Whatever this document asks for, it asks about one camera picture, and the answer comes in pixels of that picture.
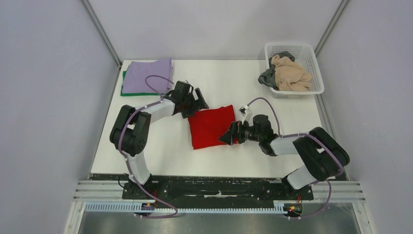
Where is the beige t shirt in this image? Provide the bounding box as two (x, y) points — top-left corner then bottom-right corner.
(270, 54), (312, 92)

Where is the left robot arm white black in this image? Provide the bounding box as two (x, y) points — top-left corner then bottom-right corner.
(110, 81), (209, 199)

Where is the white plastic basket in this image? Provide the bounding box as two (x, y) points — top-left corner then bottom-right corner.
(264, 41), (324, 98)

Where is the folded purple t shirt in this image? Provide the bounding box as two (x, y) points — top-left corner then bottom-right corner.
(121, 58), (173, 96)

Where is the white slotted cable duct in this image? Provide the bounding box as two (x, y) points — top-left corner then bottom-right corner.
(85, 201), (299, 215)

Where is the grey t shirt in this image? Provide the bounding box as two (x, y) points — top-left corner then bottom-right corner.
(258, 51), (295, 90)

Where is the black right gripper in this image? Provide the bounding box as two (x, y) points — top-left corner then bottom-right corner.
(219, 118), (262, 145)

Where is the red t shirt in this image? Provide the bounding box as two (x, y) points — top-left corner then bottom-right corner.
(188, 105), (235, 150)

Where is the folded green t shirt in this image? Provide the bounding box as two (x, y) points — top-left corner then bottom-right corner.
(120, 70), (157, 97)

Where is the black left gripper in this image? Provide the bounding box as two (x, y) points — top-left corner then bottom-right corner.
(181, 89), (208, 120)

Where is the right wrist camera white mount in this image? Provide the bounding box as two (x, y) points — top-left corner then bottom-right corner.
(239, 105), (252, 124)

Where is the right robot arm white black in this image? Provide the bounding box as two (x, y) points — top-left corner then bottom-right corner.
(219, 115), (350, 199)

